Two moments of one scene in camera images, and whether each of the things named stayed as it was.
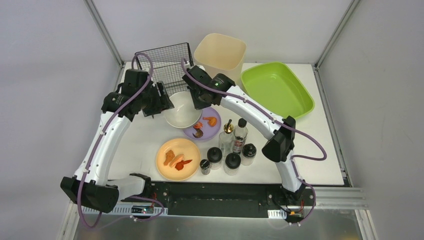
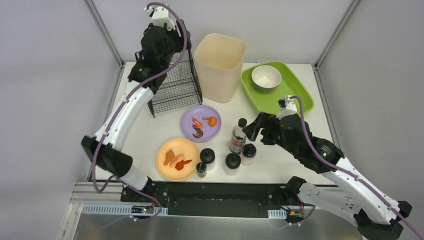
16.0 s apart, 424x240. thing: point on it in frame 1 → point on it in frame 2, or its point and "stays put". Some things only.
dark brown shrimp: [199, 133] stays put
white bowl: [184, 114] → [266, 78]
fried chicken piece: [169, 155] stays put
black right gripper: [194, 91] → [265, 127]
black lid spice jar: [214, 155] → [208, 156]
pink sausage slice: [176, 159] stays put
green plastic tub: [278, 86] stays put
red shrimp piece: [179, 165] stays put
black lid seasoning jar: [232, 162] stays put
